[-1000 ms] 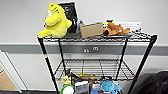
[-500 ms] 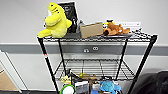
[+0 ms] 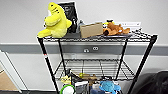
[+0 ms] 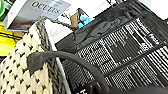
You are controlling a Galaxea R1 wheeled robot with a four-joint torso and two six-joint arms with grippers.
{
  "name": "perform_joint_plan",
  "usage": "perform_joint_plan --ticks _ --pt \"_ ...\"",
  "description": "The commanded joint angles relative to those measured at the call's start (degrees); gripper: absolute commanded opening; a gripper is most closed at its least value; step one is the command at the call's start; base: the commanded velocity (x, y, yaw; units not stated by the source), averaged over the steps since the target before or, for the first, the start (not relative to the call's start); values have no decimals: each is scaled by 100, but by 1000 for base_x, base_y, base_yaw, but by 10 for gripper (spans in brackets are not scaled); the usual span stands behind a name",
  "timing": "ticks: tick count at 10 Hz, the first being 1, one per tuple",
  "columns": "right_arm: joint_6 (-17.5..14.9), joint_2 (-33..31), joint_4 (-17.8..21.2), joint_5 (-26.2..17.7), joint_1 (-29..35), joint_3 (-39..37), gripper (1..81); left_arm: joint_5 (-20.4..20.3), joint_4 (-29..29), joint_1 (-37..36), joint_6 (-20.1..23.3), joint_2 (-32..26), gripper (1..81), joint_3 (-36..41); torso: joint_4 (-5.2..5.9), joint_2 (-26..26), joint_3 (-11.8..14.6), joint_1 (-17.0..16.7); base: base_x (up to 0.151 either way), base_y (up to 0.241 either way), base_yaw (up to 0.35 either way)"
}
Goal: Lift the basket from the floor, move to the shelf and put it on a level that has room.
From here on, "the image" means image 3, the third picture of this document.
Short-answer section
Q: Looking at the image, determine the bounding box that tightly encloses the black bag with grey print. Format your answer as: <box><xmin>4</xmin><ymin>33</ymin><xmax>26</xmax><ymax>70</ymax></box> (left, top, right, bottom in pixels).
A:
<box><xmin>57</xmin><ymin>1</ymin><xmax>80</xmax><ymax>34</ymax></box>

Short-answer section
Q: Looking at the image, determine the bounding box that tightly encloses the green and white bowl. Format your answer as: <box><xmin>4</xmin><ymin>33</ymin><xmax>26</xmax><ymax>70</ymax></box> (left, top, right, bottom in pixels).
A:
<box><xmin>60</xmin><ymin>84</ymin><xmax>76</xmax><ymax>94</ymax></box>

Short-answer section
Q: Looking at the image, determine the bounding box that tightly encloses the orange plush toy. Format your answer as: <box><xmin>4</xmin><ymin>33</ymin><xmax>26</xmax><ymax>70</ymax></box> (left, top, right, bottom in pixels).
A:
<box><xmin>102</xmin><ymin>19</ymin><xmax>132</xmax><ymax>37</ymax></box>

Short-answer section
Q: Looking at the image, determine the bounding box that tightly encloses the grey wall rail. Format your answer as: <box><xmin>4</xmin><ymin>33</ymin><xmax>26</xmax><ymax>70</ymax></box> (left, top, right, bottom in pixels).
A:
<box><xmin>0</xmin><ymin>42</ymin><xmax>168</xmax><ymax>56</ymax></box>

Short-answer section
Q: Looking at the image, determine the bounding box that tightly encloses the black and white picture box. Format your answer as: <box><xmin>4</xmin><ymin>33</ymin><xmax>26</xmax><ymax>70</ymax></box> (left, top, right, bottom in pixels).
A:
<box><xmin>74</xmin><ymin>80</ymin><xmax>89</xmax><ymax>94</ymax></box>

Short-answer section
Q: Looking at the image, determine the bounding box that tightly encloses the black wire shelf rack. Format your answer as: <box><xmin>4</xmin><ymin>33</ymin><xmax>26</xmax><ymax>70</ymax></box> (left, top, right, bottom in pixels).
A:
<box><xmin>36</xmin><ymin>29</ymin><xmax>158</xmax><ymax>94</ymax></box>

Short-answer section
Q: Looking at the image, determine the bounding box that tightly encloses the small grey object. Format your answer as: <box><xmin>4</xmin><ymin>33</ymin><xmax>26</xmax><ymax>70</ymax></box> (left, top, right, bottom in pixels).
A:
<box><xmin>77</xmin><ymin>19</ymin><xmax>86</xmax><ymax>32</ymax></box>

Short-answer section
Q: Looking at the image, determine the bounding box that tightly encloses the yellow packet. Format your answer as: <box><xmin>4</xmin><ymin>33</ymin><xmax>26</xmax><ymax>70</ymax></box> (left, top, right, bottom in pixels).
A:
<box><xmin>60</xmin><ymin>75</ymin><xmax>73</xmax><ymax>85</ymax></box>

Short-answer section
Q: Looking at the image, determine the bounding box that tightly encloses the tan plush toy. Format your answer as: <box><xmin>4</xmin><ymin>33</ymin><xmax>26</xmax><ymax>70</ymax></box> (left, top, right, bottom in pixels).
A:
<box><xmin>80</xmin><ymin>73</ymin><xmax>101</xmax><ymax>86</ymax></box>

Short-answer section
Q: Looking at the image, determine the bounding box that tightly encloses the grey wall socket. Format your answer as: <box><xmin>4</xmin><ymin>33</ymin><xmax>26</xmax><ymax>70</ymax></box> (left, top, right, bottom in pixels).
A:
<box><xmin>92</xmin><ymin>46</ymin><xmax>100</xmax><ymax>52</ymax></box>
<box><xmin>83</xmin><ymin>48</ymin><xmax>90</xmax><ymax>54</ymax></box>

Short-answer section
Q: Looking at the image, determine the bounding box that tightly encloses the white door frame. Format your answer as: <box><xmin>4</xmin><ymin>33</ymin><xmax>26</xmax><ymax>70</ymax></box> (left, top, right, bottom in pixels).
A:
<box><xmin>0</xmin><ymin>49</ymin><xmax>23</xmax><ymax>93</ymax></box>

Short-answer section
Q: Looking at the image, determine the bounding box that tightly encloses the plain cardboard box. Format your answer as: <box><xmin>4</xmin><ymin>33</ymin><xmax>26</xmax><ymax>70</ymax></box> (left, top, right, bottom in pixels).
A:
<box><xmin>79</xmin><ymin>21</ymin><xmax>104</xmax><ymax>39</ymax></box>

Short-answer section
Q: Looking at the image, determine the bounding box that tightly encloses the flat white box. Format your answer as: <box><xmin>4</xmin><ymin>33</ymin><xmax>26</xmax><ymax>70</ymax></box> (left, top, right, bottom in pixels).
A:
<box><xmin>120</xmin><ymin>21</ymin><xmax>142</xmax><ymax>33</ymax></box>

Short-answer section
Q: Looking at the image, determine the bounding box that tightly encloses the small blue box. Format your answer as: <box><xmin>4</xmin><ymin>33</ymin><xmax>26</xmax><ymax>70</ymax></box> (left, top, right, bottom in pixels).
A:
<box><xmin>90</xmin><ymin>87</ymin><xmax>101</xmax><ymax>94</ymax></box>

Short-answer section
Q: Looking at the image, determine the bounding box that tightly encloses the yellow plush toy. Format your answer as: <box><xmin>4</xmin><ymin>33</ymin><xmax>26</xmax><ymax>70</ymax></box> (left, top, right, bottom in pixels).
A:
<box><xmin>36</xmin><ymin>2</ymin><xmax>73</xmax><ymax>39</ymax></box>

